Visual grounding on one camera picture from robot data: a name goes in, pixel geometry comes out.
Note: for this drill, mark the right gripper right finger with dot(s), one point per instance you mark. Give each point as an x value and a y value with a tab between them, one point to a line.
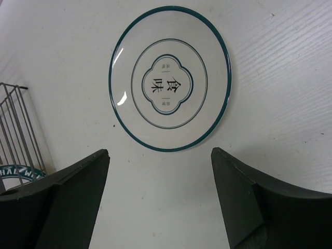
261	211

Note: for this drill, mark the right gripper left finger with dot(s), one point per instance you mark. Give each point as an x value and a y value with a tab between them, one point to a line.
56	211

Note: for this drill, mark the white plate green rim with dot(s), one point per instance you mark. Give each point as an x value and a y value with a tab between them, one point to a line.
170	78

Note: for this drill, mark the plate with teal lettered band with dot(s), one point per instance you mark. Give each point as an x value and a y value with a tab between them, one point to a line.
25	172

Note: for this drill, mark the grey wire dish rack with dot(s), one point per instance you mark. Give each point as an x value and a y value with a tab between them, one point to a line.
22	139

